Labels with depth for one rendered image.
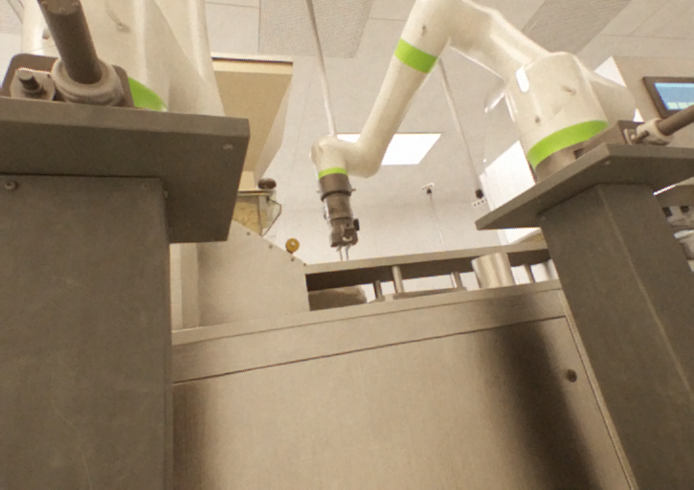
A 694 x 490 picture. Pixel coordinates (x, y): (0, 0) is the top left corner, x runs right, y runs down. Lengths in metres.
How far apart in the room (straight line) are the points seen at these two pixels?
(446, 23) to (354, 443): 0.91
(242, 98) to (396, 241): 4.43
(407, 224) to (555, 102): 4.84
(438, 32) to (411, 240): 4.54
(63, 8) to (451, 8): 0.87
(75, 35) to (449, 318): 0.62
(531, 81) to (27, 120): 0.70
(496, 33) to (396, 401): 0.87
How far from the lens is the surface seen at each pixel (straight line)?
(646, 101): 1.37
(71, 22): 0.33
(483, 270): 0.94
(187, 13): 0.76
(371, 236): 5.27
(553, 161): 0.74
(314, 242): 5.04
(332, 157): 1.11
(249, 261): 0.92
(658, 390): 0.69
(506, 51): 1.09
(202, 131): 0.34
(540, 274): 1.47
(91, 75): 0.36
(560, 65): 0.80
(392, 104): 1.12
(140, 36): 0.51
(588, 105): 0.77
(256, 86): 1.12
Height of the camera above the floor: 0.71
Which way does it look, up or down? 19 degrees up
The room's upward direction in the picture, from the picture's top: 10 degrees counter-clockwise
